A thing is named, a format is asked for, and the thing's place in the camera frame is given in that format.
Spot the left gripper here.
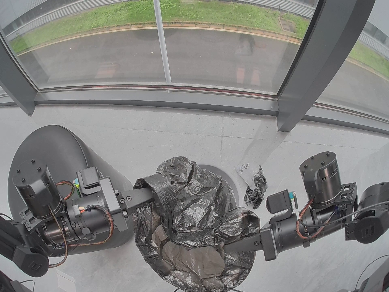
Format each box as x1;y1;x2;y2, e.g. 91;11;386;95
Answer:
65;176;155;240

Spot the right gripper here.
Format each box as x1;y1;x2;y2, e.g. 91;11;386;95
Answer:
224;213;318;262

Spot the black plastic bag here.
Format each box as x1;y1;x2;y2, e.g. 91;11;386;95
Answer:
133;156;261;292

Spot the white trash bin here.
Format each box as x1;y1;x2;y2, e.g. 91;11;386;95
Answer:
191;164;241;209

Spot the crumpled black plastic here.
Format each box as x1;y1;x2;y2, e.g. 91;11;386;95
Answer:
243;165;268;210

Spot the clear printed wrapper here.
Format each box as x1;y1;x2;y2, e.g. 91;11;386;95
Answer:
235;161;262;184

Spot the window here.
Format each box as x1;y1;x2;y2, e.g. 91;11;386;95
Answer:
0;0;389;133

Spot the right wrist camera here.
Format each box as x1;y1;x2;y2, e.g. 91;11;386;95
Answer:
266;189;296;224

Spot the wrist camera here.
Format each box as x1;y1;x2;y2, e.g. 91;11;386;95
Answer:
74;167;105;198
266;189;296;224

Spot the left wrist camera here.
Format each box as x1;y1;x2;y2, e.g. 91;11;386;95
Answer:
74;167;105;198

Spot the black cable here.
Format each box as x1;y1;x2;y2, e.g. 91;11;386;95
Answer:
356;255;389;292

